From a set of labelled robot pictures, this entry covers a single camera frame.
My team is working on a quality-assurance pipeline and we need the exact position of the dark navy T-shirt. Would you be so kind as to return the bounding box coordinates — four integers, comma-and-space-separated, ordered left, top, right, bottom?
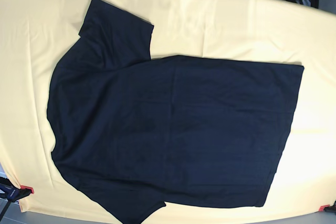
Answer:
47, 0, 304, 223

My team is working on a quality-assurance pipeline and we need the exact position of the yellow table cloth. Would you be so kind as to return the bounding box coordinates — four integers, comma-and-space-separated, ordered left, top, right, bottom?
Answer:
1, 0, 335, 223

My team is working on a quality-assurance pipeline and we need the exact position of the left red-tipped table clamp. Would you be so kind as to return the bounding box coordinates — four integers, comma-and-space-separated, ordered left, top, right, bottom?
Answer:
1, 177, 34, 202

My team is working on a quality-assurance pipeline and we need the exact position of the red-tipped table clamp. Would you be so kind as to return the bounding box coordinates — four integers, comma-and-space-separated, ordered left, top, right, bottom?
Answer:
319, 201, 336, 214
1, 177, 34, 202

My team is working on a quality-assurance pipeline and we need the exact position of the right red-tipped table clamp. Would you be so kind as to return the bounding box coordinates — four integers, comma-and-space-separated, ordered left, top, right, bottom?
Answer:
319, 201, 336, 214

